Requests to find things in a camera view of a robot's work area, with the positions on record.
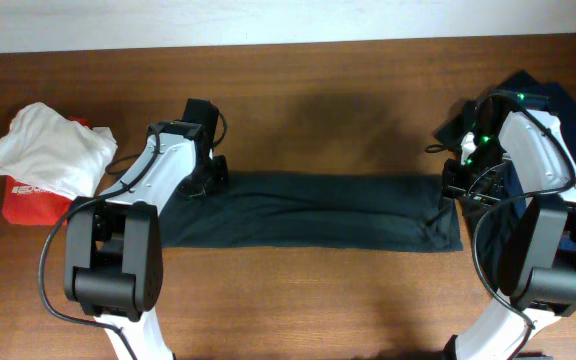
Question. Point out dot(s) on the black Nike t-shirt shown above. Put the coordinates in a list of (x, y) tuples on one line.
[(397, 213)]

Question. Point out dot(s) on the dark green t-shirt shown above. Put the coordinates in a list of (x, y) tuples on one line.
[(496, 230)]

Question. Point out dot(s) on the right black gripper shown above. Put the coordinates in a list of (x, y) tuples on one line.
[(451, 181)]

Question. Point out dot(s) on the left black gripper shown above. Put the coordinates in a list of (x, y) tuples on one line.
[(221, 178)]

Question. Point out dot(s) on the white folded t-shirt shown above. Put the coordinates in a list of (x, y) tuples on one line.
[(45, 150)]

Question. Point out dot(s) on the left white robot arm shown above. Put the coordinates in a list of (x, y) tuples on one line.
[(113, 259)]

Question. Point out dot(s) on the red folded t-shirt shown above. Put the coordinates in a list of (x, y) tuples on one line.
[(29, 205)]

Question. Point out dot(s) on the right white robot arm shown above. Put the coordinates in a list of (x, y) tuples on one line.
[(537, 268)]

